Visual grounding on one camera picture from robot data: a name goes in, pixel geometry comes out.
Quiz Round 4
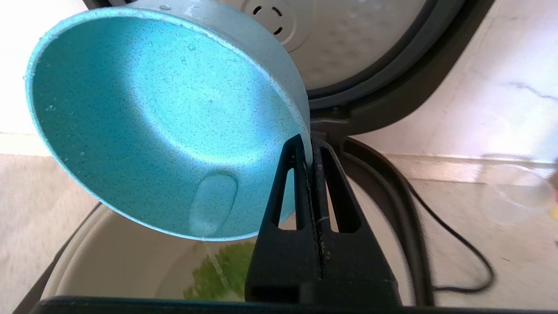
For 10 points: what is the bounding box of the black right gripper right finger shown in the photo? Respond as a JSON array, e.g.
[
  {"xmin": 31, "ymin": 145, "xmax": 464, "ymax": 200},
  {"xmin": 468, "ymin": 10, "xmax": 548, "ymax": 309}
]
[{"xmin": 305, "ymin": 137, "xmax": 401, "ymax": 306}]

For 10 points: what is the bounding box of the blue bowl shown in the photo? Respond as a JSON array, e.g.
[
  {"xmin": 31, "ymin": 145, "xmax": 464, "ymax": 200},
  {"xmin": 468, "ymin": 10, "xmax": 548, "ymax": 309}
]
[{"xmin": 24, "ymin": 0, "xmax": 312, "ymax": 242}]

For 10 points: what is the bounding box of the clear plastic cup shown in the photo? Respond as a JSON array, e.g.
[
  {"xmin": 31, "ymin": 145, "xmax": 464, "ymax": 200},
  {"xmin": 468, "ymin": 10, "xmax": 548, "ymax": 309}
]
[{"xmin": 477, "ymin": 164, "xmax": 556, "ymax": 225}]

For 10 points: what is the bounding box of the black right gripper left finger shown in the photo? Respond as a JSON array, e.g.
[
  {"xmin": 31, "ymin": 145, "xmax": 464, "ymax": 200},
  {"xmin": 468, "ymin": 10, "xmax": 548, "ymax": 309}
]
[{"xmin": 245, "ymin": 134, "xmax": 322, "ymax": 304}]

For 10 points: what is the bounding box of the beige inner pot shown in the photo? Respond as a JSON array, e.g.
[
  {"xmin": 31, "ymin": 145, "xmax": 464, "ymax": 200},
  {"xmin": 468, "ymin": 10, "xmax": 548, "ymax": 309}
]
[{"xmin": 41, "ymin": 174, "xmax": 415, "ymax": 306}]

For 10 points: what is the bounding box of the dark grey rice cooker body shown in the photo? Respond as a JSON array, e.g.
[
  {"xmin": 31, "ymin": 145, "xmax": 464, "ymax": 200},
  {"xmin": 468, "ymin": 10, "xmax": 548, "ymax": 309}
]
[{"xmin": 13, "ymin": 118, "xmax": 436, "ymax": 308}]

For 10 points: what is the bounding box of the black power cord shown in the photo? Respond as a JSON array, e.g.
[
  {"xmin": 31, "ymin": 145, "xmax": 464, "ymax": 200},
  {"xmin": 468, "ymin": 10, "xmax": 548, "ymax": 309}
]
[{"xmin": 405, "ymin": 179, "xmax": 496, "ymax": 294}]

